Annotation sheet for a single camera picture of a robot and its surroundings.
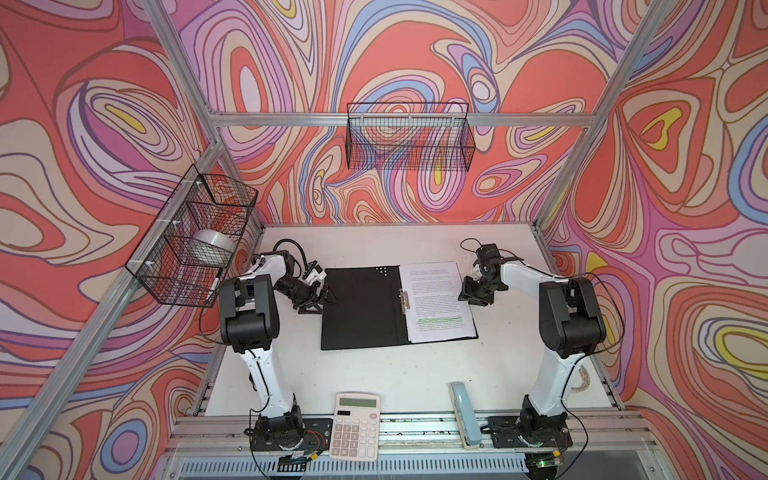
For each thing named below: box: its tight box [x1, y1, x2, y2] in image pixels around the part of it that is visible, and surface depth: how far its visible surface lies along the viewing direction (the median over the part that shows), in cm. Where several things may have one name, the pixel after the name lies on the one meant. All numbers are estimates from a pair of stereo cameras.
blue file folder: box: [321, 265, 479, 351], surface depth 97 cm
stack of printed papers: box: [399, 261, 477, 344], surface depth 98 cm
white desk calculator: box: [329, 392, 381, 462], surface depth 75 cm
